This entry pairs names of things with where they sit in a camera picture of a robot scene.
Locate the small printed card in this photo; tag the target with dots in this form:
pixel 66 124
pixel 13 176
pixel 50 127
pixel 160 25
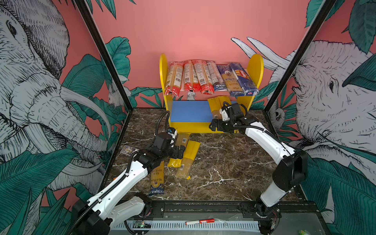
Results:
pixel 128 150

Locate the black corner post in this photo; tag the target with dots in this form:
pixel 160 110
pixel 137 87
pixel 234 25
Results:
pixel 318 20
pixel 90 24

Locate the red white marker pen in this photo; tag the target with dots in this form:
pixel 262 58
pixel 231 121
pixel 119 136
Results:
pixel 204 221

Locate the right black corner post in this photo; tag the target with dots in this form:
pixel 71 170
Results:
pixel 318 20

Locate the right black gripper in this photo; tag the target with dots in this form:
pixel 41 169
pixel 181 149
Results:
pixel 220 122

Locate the dark-blue-top Arbella spaghetti pack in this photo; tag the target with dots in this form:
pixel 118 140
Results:
pixel 230 80

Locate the left black corner post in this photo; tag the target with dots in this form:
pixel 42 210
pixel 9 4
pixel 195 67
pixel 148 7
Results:
pixel 90 24

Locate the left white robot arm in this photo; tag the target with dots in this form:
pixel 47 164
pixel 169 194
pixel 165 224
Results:
pixel 103 211

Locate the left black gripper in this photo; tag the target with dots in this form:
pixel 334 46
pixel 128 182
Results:
pixel 175 154

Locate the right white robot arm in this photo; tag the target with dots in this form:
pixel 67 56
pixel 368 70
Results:
pixel 292 167

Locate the blue Barilla spaghetti pack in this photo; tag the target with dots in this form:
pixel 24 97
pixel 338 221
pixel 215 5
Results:
pixel 248 86

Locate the perforated metal rail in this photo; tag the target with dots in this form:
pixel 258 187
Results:
pixel 218 225

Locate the red spaghetti pack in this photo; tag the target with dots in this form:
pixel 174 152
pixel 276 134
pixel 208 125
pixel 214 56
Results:
pixel 204 77
pixel 191 83
pixel 174 79

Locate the small green circuit board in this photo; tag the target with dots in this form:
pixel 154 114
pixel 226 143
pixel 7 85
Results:
pixel 142 225

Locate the brown blue-end spaghetti pack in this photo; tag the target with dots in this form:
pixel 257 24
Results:
pixel 157 180

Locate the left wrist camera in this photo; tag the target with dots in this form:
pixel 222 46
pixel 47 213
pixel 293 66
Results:
pixel 173 132

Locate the yellow pasta pack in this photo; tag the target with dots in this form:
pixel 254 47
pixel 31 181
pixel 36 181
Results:
pixel 224 99
pixel 182 139
pixel 215 105
pixel 188 160

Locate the clear blue-end spaghetti pack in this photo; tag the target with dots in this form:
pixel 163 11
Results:
pixel 217 80

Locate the black front frame beam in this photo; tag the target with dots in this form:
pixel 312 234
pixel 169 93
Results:
pixel 168 208

